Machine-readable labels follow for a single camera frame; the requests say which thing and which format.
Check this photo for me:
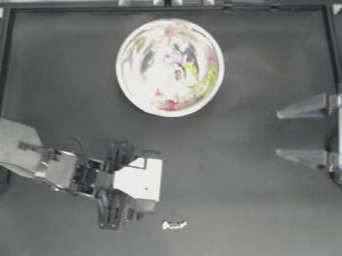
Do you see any steel bowl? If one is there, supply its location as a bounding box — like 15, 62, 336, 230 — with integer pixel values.
114, 17, 226, 118

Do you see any red candy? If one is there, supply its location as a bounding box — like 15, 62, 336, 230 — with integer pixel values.
153, 87, 185, 112

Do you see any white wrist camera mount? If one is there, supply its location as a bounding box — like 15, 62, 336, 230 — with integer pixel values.
113, 156, 165, 203

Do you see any purple candy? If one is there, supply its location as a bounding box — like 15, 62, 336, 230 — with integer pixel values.
162, 49, 191, 66

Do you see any green candy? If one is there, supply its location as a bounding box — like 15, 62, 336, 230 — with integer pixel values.
181, 60, 201, 88

